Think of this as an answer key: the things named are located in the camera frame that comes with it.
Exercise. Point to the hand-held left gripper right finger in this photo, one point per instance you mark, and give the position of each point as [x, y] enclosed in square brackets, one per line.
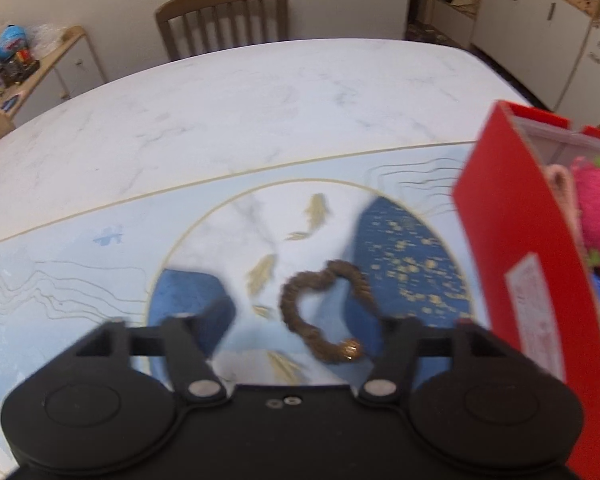
[402, 340]

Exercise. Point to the white base cabinet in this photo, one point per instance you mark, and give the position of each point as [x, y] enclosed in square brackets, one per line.
[525, 20]

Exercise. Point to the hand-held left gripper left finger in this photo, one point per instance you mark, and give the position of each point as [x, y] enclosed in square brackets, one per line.
[180, 340]

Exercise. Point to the white wooden sideboard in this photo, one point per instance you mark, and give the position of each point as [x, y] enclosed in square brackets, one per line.
[75, 65]

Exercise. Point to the dark jar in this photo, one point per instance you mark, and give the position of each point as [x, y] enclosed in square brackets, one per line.
[21, 71]

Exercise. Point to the clear plastic bag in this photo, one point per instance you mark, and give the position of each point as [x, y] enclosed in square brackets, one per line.
[47, 36]

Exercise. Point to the red cardboard box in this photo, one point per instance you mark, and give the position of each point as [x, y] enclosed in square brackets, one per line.
[510, 240]

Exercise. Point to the pink knit sock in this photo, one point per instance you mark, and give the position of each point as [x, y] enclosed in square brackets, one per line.
[560, 180]

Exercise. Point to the white fridge with magnets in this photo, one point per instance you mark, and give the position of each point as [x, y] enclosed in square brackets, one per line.
[595, 75]

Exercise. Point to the blue globe ball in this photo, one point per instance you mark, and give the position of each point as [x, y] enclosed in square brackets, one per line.
[12, 42]

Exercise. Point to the small blue disc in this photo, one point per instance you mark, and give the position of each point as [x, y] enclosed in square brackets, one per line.
[10, 102]

